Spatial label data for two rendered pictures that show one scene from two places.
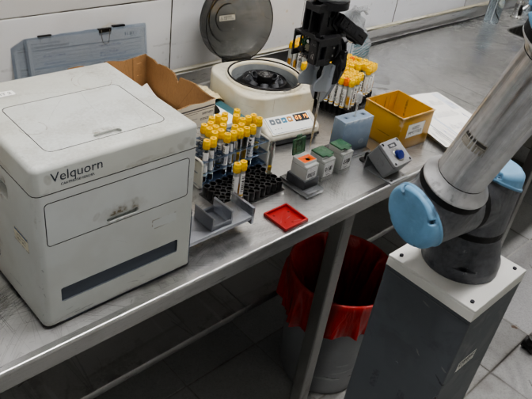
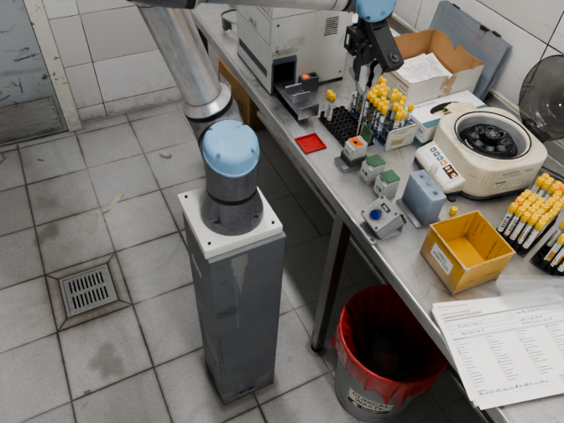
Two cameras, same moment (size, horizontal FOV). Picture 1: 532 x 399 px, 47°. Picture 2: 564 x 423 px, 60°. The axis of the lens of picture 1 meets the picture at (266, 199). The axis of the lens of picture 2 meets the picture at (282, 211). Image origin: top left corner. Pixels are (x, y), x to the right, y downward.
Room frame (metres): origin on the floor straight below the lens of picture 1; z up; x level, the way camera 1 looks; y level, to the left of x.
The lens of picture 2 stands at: (1.34, -1.10, 1.78)
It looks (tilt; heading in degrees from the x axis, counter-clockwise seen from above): 48 degrees down; 108
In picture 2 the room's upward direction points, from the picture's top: 4 degrees clockwise
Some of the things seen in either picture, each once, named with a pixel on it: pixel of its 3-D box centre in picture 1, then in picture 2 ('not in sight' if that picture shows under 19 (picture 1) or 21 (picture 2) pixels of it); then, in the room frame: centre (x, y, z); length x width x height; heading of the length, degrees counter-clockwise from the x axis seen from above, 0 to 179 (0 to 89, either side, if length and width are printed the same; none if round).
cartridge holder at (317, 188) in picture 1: (302, 180); (353, 158); (1.19, -0.07, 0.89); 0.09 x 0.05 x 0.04; 48
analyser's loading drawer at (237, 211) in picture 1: (203, 222); (293, 91); (0.94, 0.11, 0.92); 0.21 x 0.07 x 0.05; 138
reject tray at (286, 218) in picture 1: (286, 217); (310, 143); (1.06, -0.05, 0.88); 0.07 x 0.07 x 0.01; 48
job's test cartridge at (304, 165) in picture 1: (303, 169); (355, 150); (1.19, -0.07, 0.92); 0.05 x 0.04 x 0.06; 48
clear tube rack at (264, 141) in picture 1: (222, 153); (381, 117); (1.22, 0.11, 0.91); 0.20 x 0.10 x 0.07; 138
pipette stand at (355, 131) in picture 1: (350, 133); (422, 199); (1.40, -0.19, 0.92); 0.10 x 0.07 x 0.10; 133
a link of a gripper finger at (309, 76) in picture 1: (308, 77); (369, 71); (1.19, -0.05, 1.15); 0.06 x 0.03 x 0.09; 138
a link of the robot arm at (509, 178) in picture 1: (482, 190); (230, 158); (0.98, -0.39, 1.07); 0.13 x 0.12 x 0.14; 129
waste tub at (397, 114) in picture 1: (396, 120); (464, 252); (1.52, -0.31, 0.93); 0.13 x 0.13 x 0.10; 44
